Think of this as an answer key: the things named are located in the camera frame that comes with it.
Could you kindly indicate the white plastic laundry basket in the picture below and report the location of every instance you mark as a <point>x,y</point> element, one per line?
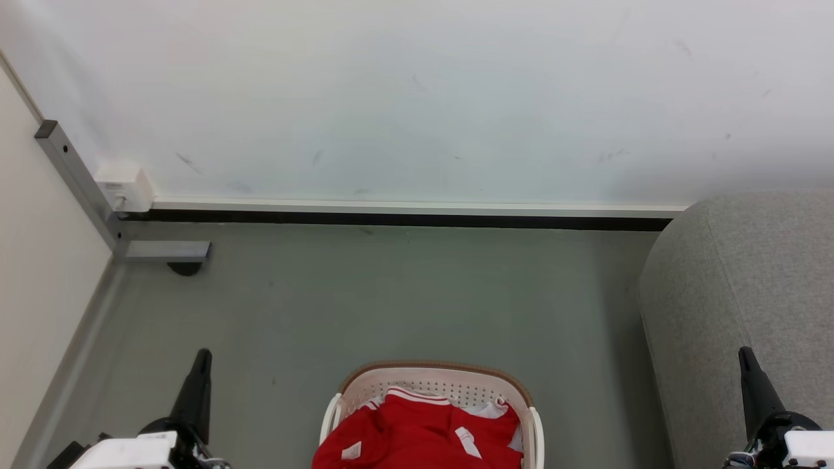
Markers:
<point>430,379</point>

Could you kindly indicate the red shirt with white trim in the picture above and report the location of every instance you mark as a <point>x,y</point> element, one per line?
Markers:
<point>410,433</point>

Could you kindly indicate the black frame foot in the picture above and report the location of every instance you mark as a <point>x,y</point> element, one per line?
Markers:
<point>186,268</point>

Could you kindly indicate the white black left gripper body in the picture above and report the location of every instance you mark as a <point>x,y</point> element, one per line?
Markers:
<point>130,453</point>

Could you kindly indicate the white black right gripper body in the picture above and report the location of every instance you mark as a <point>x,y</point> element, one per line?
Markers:
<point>805,449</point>

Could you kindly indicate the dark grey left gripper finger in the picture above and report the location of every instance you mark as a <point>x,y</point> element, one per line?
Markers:
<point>195,397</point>

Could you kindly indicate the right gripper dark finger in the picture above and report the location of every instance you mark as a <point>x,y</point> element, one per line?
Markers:
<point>757,394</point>

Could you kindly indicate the grey metal partition frame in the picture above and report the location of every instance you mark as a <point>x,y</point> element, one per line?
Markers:
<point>81,182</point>

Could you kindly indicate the white and black baseboard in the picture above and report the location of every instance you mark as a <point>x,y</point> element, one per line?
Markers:
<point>404,213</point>

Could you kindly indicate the grey fabric sofa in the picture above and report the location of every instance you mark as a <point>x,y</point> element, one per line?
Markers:
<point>730,286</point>

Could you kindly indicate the white wall socket box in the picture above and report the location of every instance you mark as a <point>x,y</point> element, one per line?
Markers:
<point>125,184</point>

